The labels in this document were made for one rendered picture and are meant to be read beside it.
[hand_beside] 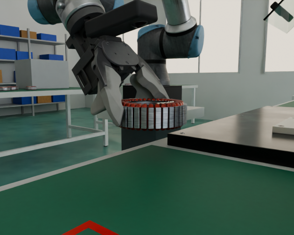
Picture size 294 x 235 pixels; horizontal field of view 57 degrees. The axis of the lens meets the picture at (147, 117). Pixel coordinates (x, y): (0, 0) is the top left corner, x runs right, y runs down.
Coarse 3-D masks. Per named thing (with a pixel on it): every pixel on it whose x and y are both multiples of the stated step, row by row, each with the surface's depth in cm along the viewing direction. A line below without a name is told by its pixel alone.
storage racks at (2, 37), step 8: (8, 40) 628; (16, 40) 628; (24, 40) 628; (32, 40) 628; (40, 40) 639; (0, 104) 623; (8, 104) 623; (16, 104) 623; (24, 104) 623; (32, 104) 637; (40, 104) 653; (32, 112) 641
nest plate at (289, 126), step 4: (284, 120) 56; (288, 120) 56; (292, 120) 56; (276, 124) 51; (280, 124) 51; (284, 124) 51; (288, 124) 51; (292, 124) 51; (276, 128) 49; (280, 128) 48; (284, 128) 48; (288, 128) 47; (292, 128) 47; (276, 132) 49; (280, 132) 48; (284, 132) 48; (288, 132) 48; (292, 132) 47
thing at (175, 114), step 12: (132, 108) 36; (144, 108) 35; (156, 108) 35; (168, 108) 36; (180, 108) 37; (132, 120) 36; (144, 120) 36; (156, 120) 36; (168, 120) 36; (180, 120) 38
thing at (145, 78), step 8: (144, 72) 45; (136, 80) 47; (144, 80) 45; (152, 80) 45; (136, 88) 48; (144, 88) 47; (152, 88) 46; (160, 88) 46; (136, 96) 48; (144, 96) 48; (152, 96) 47; (160, 96) 46
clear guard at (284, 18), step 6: (282, 0) 63; (288, 0) 64; (276, 6) 63; (282, 6) 65; (288, 6) 67; (270, 12) 64; (276, 12) 65; (282, 12) 68; (288, 12) 70; (264, 18) 65; (270, 18) 66; (276, 18) 69; (282, 18) 71; (288, 18) 74; (276, 24) 72; (282, 24) 75; (288, 24) 78; (282, 30) 79; (288, 30) 82
